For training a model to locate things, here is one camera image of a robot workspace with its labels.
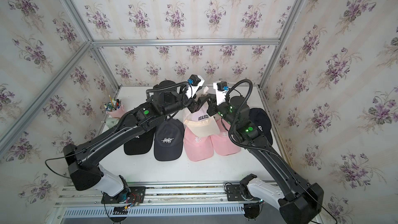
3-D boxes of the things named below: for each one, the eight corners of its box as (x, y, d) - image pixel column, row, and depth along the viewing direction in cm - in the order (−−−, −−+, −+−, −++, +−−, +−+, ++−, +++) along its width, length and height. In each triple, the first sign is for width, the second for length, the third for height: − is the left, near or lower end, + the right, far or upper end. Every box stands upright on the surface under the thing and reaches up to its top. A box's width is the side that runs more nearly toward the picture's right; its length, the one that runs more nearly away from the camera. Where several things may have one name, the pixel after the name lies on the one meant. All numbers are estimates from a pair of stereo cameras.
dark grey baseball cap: (152, 160, 86) (149, 155, 81) (159, 124, 101) (157, 118, 95) (182, 160, 86) (181, 156, 81) (185, 124, 101) (184, 119, 95)
